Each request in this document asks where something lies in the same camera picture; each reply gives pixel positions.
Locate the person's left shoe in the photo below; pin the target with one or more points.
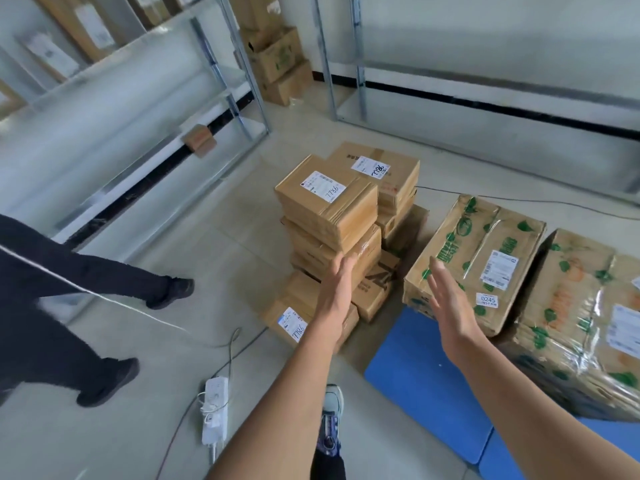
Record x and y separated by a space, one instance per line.
331 419

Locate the person's right hand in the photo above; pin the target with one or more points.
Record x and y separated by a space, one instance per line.
452 314

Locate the brown cardboard box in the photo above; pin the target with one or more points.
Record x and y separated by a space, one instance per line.
275 54
257 9
287 87

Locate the white power strip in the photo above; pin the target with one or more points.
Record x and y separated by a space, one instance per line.
216 409

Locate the person's left leg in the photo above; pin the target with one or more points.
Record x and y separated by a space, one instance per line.
327 469

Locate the small brown box 7786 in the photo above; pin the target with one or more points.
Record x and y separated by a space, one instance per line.
320 214

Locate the pile of plain cardboard boxes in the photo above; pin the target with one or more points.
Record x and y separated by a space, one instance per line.
395 169

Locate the tall plain brown box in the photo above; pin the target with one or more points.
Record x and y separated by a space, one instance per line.
305 242

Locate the low brown box 7786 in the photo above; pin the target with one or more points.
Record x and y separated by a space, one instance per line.
280 307

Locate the person's left forearm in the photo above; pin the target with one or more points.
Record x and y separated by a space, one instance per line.
280 409

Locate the person's left hand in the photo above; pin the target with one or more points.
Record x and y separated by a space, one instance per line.
337 289

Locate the orange leaf box 8935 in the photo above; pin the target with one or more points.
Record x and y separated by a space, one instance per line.
575 314

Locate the silver metal shelf rack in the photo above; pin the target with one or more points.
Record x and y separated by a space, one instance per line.
100 144
356 44

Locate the tiny brown carton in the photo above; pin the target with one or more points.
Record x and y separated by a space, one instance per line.
200 140

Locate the green leaf box 0245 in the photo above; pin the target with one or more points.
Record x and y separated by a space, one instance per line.
480 234

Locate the person's right forearm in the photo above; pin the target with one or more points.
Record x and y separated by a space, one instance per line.
540 424

